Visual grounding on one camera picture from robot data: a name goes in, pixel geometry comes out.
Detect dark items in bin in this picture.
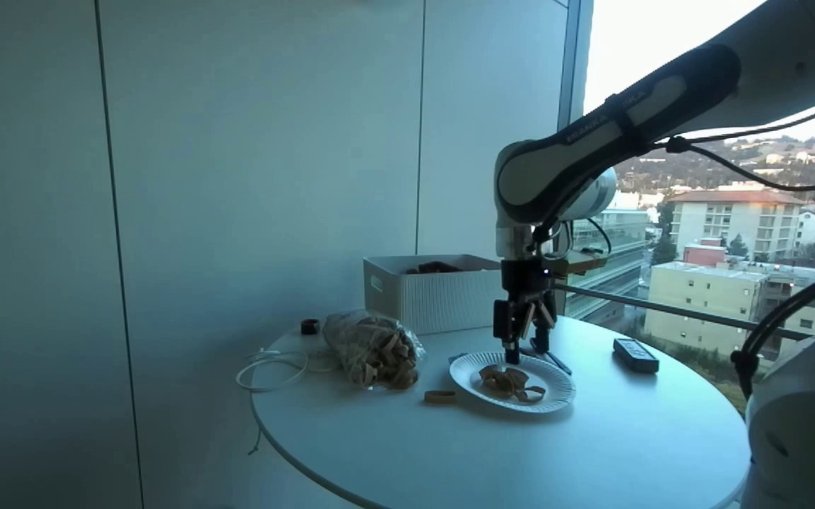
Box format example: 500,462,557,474
404,261,468,278

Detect black plastic spoon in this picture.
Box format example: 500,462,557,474
544,348,574,380

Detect loose tan rubber band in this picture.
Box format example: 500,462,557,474
423,387,461,411

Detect clear bag of rubber bands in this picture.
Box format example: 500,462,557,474
318,309,428,392

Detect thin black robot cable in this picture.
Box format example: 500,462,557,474
662,81,815,196

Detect window railing bar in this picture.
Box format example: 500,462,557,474
560,281,807,340

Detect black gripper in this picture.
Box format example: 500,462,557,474
493,254,564,367

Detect black rectangular box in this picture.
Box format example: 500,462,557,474
612,337,662,377

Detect white paper plate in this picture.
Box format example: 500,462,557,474
447,350,578,419

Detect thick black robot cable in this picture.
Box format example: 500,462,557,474
728,258,815,404

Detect brown snack piece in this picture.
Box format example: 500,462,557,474
472,361,551,406

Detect window frame post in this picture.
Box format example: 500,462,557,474
541,0,598,319

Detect coiled white cable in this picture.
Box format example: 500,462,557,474
232,341,312,395

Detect white storage bin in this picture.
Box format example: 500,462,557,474
363,252,506,340

